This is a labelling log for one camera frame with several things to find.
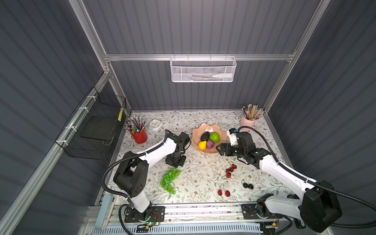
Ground yellow lemon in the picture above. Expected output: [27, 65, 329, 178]
[198, 141, 207, 150]

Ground dark avocado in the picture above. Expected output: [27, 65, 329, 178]
[200, 131, 211, 142]

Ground pink faceted fruit bowl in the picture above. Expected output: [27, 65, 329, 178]
[191, 124, 227, 154]

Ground purple fig fruit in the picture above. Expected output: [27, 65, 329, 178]
[206, 140, 215, 149]

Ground red cherry cluster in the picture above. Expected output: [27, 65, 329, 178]
[222, 162, 238, 179]

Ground green custard apple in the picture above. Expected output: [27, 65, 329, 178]
[210, 132, 220, 144]

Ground green grape bunch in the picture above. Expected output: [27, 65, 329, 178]
[160, 168, 181, 195]

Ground red cherry pair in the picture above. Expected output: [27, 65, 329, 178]
[217, 186, 231, 197]

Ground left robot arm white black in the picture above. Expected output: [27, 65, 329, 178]
[113, 130, 191, 221]

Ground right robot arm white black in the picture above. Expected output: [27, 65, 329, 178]
[216, 129, 342, 233]

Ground pink pencil cup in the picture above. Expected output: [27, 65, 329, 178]
[240, 116, 257, 127]

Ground white alarm clock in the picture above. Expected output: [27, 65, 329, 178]
[148, 119, 163, 132]

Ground dark black cherry pair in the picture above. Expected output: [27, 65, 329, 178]
[241, 180, 254, 190]

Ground pencils in pink cup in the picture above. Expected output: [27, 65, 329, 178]
[241, 104, 264, 120]

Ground red pencil cup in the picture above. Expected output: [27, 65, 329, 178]
[131, 129, 148, 144]

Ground pencils in red cup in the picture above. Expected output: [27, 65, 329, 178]
[125, 116, 146, 135]

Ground light blue brush tool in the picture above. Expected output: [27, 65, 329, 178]
[94, 194, 116, 231]

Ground white wire mesh basket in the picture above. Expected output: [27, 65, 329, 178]
[169, 56, 237, 83]

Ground black wire wall basket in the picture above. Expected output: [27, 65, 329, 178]
[55, 89, 127, 160]

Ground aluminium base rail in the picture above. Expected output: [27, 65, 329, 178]
[85, 201, 321, 227]

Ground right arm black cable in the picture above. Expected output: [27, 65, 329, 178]
[237, 125, 376, 229]

